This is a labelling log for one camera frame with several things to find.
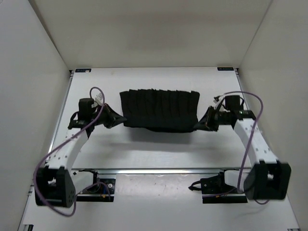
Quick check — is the aluminium front rail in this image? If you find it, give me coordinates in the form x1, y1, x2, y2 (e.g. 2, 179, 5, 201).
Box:
94, 168, 237, 175

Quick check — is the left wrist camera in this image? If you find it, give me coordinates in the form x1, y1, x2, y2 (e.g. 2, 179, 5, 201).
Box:
94, 93, 105, 106

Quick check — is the left blue corner label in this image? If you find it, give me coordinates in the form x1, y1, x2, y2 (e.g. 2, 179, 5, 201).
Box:
75, 68, 91, 73

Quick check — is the black pleated skirt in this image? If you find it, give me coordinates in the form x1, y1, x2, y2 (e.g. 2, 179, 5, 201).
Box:
120, 89, 200, 133

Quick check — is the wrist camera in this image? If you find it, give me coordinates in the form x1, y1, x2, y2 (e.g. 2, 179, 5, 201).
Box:
94, 93, 105, 106
214, 95, 225, 110

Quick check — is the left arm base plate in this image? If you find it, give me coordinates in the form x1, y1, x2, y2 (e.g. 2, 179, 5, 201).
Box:
71, 169, 116, 202

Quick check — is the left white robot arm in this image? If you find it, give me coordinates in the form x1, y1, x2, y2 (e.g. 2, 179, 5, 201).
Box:
34, 98, 126, 208

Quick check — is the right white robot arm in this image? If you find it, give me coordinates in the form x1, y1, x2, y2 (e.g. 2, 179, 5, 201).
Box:
194, 91, 291, 204

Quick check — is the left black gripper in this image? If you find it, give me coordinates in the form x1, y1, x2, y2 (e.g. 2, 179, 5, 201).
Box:
92, 102, 128, 128

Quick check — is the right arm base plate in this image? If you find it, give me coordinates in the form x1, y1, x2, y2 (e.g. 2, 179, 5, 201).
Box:
188, 170, 248, 204

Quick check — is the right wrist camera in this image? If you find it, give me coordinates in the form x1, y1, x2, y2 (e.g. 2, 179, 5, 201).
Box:
214, 95, 225, 110

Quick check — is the right blue corner label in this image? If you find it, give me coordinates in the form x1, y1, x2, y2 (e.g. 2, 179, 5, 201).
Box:
217, 67, 234, 71

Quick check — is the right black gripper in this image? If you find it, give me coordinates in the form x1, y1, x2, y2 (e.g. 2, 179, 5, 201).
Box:
194, 106, 231, 132

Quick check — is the blue corner label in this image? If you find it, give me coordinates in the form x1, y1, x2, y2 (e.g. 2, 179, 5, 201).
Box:
217, 67, 234, 71
75, 68, 91, 73

